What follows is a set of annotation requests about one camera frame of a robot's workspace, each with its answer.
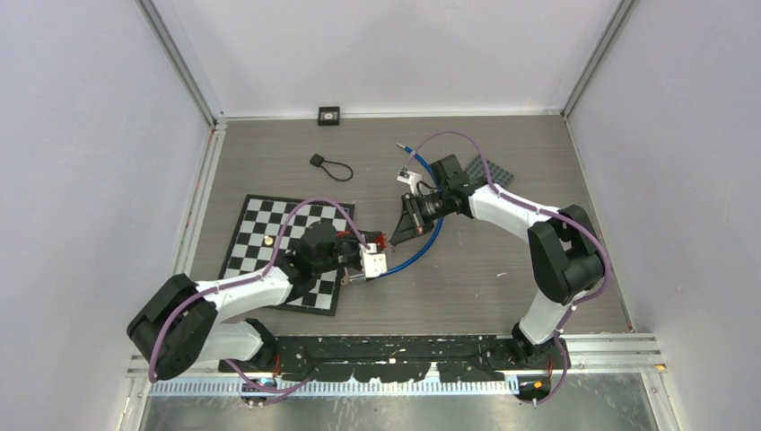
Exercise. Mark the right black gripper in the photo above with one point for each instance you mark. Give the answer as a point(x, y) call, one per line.
point(411, 223)

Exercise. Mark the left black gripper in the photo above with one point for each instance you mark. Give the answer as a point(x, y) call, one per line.
point(357, 248)

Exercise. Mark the red cable padlock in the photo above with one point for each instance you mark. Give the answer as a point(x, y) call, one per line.
point(376, 237)

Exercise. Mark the blue cable lock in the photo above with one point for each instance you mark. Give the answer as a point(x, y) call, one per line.
point(350, 279)

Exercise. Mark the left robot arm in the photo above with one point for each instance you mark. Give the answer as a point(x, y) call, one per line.
point(186, 322)

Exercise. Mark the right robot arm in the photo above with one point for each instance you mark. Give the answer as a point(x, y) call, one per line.
point(566, 256)

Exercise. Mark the grey building plate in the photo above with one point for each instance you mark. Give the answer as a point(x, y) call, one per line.
point(500, 176)

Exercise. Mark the small black square device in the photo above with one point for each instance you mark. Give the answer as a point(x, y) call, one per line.
point(329, 116)

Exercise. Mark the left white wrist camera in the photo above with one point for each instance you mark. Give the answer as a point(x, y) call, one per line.
point(373, 260)

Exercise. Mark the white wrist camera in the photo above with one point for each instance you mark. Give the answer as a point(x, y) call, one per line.
point(373, 260)
point(411, 179)

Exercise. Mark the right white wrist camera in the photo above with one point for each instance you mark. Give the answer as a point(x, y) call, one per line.
point(411, 179)

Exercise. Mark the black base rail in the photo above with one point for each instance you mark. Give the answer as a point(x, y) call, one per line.
point(397, 359)

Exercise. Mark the aluminium frame rail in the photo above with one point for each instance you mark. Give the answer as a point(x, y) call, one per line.
point(235, 386)

